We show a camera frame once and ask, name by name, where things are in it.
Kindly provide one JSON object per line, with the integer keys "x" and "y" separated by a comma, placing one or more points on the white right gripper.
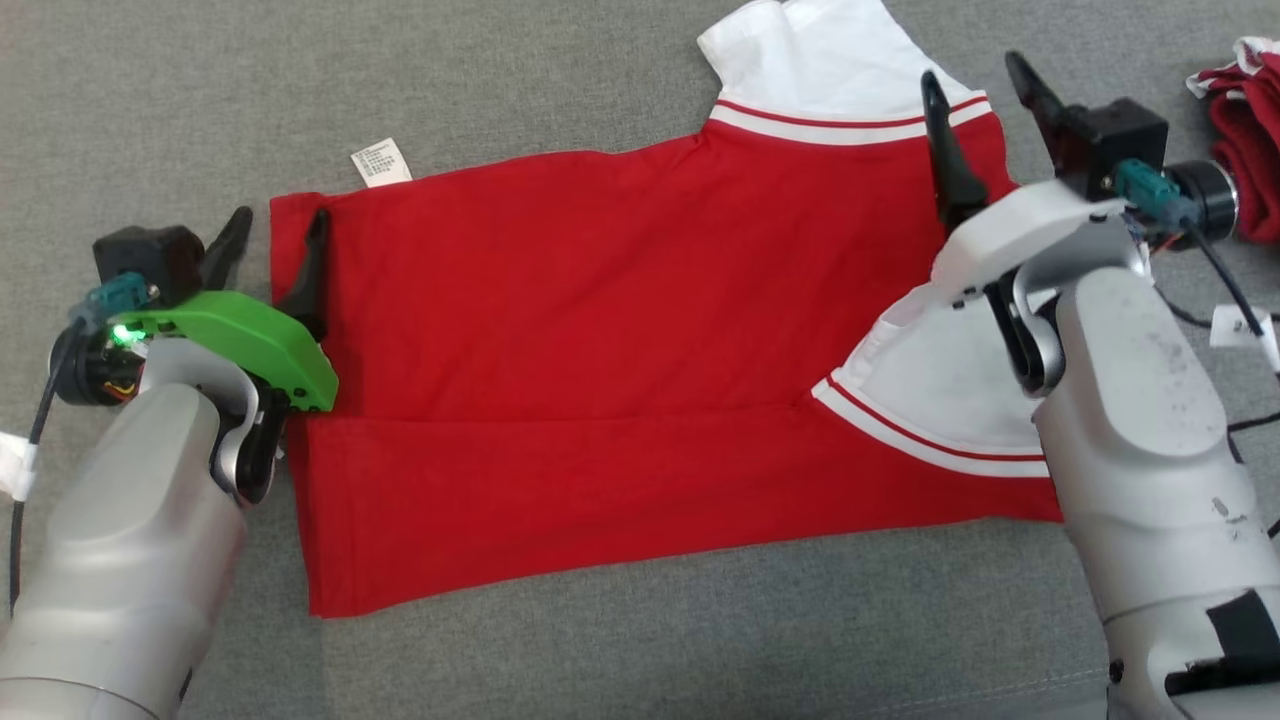
{"x": 1020, "y": 225}

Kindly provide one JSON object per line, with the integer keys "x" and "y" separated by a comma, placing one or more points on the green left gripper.
{"x": 260, "y": 340}

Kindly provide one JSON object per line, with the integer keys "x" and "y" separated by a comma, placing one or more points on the red shorts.
{"x": 1250, "y": 140}

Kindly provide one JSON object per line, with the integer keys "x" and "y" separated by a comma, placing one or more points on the red white t-shirt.
{"x": 600, "y": 350}

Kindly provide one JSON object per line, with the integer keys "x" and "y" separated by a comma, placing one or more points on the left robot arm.
{"x": 130, "y": 540}

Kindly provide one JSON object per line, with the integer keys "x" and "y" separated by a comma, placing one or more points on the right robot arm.
{"x": 1140, "y": 450}

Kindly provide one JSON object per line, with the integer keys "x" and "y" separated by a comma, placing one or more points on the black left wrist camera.
{"x": 150, "y": 255}

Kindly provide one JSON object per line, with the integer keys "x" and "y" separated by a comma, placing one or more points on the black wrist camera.
{"x": 1125, "y": 130}
{"x": 150, "y": 255}

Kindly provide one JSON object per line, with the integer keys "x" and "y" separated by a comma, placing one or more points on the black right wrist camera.
{"x": 1125, "y": 130}

